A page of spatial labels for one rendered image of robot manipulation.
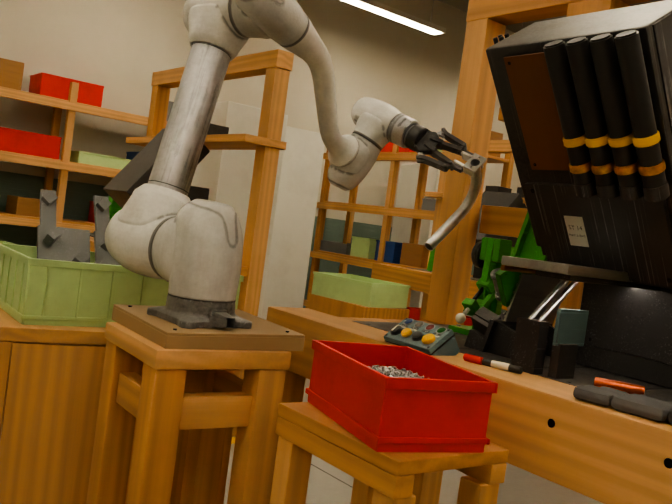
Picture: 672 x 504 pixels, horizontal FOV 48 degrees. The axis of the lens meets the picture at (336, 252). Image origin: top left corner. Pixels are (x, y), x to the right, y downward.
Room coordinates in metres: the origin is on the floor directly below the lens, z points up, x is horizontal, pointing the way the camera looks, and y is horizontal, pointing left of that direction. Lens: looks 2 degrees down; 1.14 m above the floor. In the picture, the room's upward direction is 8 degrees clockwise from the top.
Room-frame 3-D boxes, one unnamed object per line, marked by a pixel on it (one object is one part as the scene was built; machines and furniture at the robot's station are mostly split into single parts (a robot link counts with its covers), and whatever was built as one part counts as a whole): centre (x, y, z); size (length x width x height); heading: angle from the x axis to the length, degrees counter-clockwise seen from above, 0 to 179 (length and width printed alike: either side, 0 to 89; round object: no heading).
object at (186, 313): (1.71, 0.28, 0.91); 0.22 x 0.18 x 0.06; 41
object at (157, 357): (1.72, 0.29, 0.83); 0.32 x 0.32 x 0.04; 35
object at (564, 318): (1.53, -0.49, 0.97); 0.10 x 0.02 x 0.14; 127
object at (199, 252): (1.73, 0.30, 1.05); 0.18 x 0.16 x 0.22; 54
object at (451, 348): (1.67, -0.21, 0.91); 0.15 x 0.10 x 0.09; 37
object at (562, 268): (1.58, -0.54, 1.11); 0.39 x 0.16 x 0.03; 127
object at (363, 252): (8.20, -0.63, 1.13); 2.48 x 0.54 x 2.27; 38
